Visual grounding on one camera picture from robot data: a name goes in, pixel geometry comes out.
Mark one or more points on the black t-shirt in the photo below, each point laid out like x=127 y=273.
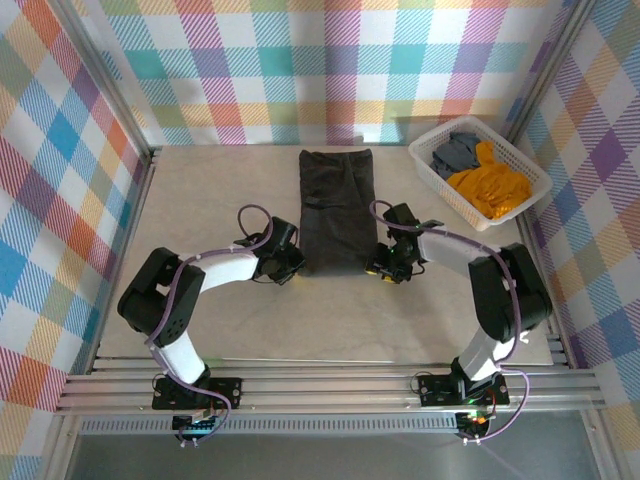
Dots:
x=335 y=210

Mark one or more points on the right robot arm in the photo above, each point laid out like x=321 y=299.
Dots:
x=520 y=295

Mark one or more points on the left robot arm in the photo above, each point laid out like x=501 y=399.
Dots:
x=150 y=300

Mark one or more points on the orange t-shirt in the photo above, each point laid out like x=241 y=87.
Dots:
x=490 y=190

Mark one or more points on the grey t-shirt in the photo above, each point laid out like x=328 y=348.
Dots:
x=455 y=155

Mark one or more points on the white plastic basket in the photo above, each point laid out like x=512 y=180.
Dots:
x=525 y=205

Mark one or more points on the grey metal panel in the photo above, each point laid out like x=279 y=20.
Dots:
x=325 y=460

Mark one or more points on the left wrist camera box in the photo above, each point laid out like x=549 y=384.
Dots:
x=283 y=232

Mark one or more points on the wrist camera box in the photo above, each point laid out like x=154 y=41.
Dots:
x=401 y=215
x=283 y=232

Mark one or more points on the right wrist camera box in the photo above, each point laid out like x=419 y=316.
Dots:
x=401 y=215

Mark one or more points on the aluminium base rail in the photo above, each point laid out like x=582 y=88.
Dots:
x=325 y=390

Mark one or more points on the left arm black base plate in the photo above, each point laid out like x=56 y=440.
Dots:
x=235 y=387

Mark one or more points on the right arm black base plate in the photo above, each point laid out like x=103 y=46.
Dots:
x=435 y=390

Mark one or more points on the aluminium side rail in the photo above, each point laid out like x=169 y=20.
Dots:
x=131 y=225
x=560 y=350

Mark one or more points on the aluminium corner post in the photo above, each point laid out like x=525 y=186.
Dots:
x=116 y=85
x=550 y=75

